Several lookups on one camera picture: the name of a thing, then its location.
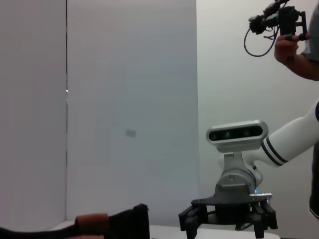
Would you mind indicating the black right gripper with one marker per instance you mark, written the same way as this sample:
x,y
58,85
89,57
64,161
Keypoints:
x,y
231,203

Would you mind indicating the black handheld control rig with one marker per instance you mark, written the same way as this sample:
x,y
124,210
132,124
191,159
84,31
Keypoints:
x,y
287,20

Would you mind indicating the person's bare forearm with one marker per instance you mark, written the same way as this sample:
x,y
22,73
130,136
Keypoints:
x,y
305,68

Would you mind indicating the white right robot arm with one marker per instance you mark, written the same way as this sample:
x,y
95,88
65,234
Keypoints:
x,y
294,139

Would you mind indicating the person's bare hand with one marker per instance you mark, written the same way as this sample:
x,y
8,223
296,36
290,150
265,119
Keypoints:
x,y
284,48

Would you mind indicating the person's grey shirt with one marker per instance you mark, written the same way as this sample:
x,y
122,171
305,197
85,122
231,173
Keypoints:
x,y
314,37

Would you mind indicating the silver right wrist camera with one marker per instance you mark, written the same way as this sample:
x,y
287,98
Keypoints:
x,y
236,135

